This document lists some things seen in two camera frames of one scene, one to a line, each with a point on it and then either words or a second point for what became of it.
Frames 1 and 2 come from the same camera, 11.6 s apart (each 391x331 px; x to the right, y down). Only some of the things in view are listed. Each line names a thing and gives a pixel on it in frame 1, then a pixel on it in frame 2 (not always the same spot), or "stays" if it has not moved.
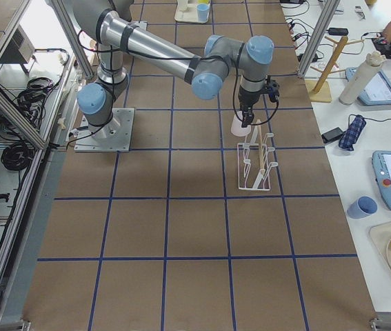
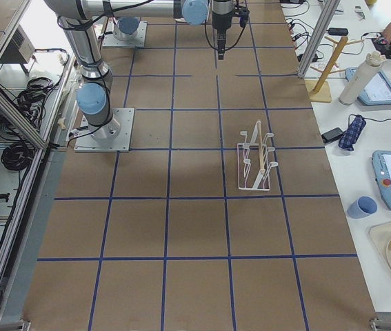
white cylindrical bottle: (374, 60) stays
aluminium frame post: (329, 9) stays
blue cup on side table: (364, 207) stays
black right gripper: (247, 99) -> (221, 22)
